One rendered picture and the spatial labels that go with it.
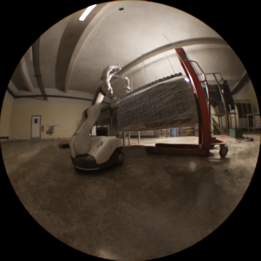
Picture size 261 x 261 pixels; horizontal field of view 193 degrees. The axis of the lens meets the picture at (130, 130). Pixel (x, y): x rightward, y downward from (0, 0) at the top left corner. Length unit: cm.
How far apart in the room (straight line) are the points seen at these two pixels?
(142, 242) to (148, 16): 489
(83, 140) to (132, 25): 452
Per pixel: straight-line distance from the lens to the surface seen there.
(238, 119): 742
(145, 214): 48
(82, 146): 80
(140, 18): 445
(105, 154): 78
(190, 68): 159
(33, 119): 863
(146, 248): 42
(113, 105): 96
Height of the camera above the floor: 42
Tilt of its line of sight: 1 degrees up
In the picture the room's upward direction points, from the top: 3 degrees counter-clockwise
